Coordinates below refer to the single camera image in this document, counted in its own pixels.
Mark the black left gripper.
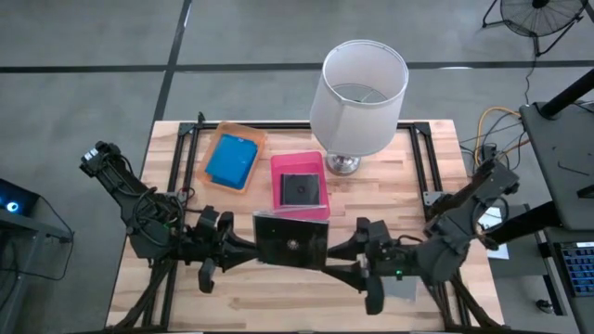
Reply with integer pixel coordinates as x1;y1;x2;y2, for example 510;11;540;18
183;211;257;294

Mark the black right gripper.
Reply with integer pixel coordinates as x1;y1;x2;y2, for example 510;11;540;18
322;217;421;315

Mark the glossy black jewel case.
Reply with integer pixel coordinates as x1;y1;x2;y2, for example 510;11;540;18
252;207;330;271

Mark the blue plastic disc case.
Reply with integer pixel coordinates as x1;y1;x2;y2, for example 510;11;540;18
204;133;259;190

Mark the matte black jewel case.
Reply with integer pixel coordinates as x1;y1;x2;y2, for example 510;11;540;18
279;173;321;207

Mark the pink translucent plastic bin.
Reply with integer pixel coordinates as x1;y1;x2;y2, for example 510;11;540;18
270;150;332;221

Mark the orange translucent plastic bin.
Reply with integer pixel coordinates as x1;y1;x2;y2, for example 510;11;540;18
195;121;269;195

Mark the grey jewel case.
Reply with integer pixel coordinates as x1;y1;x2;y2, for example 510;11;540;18
382;276;418;302

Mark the white paper sheet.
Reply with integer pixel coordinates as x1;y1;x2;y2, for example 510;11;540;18
480;206;510;261

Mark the white shade table lamp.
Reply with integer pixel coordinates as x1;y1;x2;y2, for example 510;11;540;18
309;39;410;177

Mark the black side desk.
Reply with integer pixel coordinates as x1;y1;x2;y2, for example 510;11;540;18
482;201;594;334

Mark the black power strip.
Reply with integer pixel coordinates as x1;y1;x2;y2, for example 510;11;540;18
480;142;500;163

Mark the grey metal shelf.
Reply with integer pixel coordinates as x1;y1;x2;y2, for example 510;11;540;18
0;208;75;334

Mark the black device blue light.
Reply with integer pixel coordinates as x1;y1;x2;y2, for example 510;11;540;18
0;178;41;218

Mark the backlit computer keyboard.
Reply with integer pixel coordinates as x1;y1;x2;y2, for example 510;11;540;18
559;240;594;298

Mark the grey metal cart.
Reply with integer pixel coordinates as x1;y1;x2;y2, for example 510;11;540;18
519;101;594;231

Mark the black stand pole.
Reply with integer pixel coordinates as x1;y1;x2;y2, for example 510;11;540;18
540;69;594;120

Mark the black floor fan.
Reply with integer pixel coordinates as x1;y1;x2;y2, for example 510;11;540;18
481;0;589;58

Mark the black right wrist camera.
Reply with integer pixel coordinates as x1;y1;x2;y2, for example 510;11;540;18
369;220;396;247

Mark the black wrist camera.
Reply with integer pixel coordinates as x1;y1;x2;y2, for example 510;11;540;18
369;220;396;247
197;206;220;232

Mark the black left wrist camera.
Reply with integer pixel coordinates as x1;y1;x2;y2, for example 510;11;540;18
197;206;220;232

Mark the black aluminium table frame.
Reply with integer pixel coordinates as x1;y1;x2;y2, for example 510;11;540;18
109;110;505;333

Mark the yellow cable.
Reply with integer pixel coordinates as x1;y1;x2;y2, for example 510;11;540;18
473;106;523;168

